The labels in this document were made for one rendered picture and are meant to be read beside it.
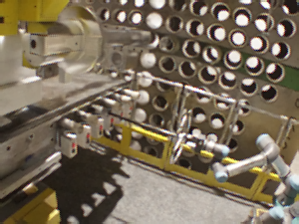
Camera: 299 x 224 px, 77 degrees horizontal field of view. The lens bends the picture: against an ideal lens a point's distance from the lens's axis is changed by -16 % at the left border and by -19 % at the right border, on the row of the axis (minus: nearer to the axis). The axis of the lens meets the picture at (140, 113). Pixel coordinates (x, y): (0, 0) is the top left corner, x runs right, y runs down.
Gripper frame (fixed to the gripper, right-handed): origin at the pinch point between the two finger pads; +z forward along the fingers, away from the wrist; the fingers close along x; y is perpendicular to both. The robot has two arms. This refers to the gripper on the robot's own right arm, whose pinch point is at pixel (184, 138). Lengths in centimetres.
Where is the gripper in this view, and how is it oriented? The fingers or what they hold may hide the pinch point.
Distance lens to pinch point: 154.2
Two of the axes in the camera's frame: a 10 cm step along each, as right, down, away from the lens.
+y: -4.5, 5.1, -7.3
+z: -8.9, -2.9, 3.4
